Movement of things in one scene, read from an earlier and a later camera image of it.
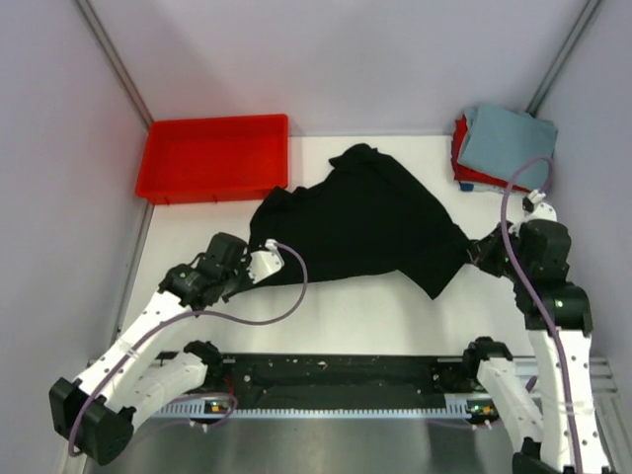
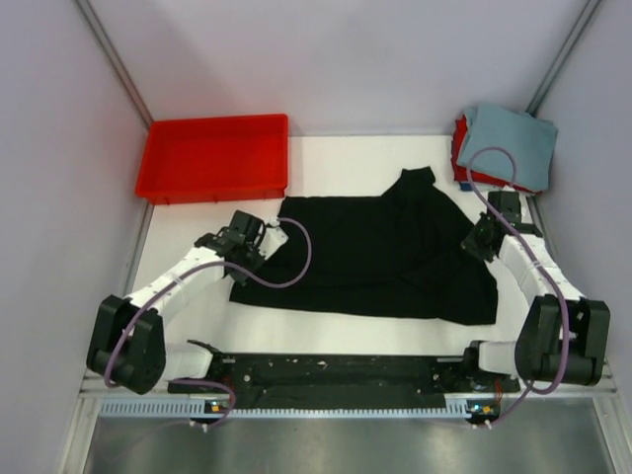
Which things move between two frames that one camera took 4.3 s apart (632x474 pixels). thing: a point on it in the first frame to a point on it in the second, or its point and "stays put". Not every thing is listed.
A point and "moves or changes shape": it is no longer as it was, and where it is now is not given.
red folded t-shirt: (465, 174) stays put
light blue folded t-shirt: (496, 139) stays put
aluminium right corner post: (563, 57) stays put
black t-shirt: (363, 215) moves or changes shape
